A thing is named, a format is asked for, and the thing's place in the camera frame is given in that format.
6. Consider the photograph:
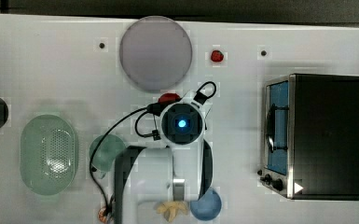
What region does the black cable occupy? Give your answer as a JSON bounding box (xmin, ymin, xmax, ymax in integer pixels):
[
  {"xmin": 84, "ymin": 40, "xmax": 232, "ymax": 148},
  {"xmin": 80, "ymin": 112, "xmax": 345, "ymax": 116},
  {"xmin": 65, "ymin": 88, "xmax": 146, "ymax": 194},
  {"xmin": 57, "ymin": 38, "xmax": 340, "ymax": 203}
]
[{"xmin": 89, "ymin": 81, "xmax": 217, "ymax": 216}]

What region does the peeled banana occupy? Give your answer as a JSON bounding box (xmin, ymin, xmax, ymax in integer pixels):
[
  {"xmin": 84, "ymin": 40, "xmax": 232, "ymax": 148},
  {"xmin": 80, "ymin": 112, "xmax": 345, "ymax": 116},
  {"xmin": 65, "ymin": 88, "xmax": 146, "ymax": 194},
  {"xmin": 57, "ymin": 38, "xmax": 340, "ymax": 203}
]
[{"xmin": 156, "ymin": 201, "xmax": 188, "ymax": 223}]

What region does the blue bowl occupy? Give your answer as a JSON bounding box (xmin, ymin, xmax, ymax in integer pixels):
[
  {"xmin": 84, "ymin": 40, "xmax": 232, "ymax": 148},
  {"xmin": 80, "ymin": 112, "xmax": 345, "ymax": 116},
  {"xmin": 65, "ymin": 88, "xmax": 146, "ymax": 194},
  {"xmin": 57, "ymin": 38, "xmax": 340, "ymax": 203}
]
[{"xmin": 190, "ymin": 189, "xmax": 222, "ymax": 221}]

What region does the orange slice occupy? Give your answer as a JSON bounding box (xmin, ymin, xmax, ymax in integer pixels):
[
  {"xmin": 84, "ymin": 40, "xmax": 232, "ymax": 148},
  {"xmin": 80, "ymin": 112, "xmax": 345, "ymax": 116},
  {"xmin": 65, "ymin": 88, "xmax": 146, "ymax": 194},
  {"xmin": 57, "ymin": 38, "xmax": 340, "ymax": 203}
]
[{"xmin": 98, "ymin": 207, "xmax": 110, "ymax": 224}]

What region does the green strainer basket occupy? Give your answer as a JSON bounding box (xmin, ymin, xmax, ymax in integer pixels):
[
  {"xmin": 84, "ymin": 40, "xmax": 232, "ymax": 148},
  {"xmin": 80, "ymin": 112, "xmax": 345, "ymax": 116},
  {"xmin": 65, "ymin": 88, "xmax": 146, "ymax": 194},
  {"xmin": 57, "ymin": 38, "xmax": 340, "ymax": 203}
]
[{"xmin": 20, "ymin": 114, "xmax": 78, "ymax": 196}]

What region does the grey round plate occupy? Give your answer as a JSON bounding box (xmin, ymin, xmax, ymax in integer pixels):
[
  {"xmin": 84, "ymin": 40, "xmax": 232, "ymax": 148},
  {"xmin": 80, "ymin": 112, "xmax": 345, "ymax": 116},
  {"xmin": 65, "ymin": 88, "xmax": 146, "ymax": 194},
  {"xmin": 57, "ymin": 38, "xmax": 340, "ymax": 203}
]
[{"xmin": 119, "ymin": 16, "xmax": 192, "ymax": 92}]

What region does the black toaster oven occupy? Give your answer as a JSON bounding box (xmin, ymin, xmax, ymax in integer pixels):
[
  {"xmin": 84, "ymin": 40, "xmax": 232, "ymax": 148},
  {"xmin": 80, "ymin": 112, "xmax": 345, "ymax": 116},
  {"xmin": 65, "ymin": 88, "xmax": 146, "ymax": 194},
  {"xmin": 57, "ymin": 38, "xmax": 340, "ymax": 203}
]
[{"xmin": 257, "ymin": 74, "xmax": 359, "ymax": 201}]

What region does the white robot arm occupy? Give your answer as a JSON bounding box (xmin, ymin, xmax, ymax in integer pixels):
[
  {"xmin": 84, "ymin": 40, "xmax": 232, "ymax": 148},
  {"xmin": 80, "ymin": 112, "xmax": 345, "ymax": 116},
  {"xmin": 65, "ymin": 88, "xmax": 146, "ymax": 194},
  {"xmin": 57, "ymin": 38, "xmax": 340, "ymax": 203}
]
[{"xmin": 112, "ymin": 100, "xmax": 213, "ymax": 224}]

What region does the green mug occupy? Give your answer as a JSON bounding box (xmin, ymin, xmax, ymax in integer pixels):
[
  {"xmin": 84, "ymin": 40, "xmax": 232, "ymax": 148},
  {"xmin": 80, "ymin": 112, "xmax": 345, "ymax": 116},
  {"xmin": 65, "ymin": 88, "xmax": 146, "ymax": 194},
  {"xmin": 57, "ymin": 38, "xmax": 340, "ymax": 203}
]
[{"xmin": 89, "ymin": 134, "xmax": 126, "ymax": 179}]

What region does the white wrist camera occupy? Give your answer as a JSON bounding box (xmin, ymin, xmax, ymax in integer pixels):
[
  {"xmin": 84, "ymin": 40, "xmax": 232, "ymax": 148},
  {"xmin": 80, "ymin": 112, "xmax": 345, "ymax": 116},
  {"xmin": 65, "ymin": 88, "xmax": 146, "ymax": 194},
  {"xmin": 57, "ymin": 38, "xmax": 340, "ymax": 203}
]
[{"xmin": 180, "ymin": 91, "xmax": 212, "ymax": 110}]

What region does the red strawberry near plate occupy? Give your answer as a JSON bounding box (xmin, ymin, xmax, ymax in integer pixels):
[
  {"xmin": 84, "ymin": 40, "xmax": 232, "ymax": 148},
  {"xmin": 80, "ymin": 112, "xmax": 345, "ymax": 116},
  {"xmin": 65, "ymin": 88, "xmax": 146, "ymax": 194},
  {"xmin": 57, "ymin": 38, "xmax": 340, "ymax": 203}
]
[{"xmin": 211, "ymin": 50, "xmax": 224, "ymax": 63}]

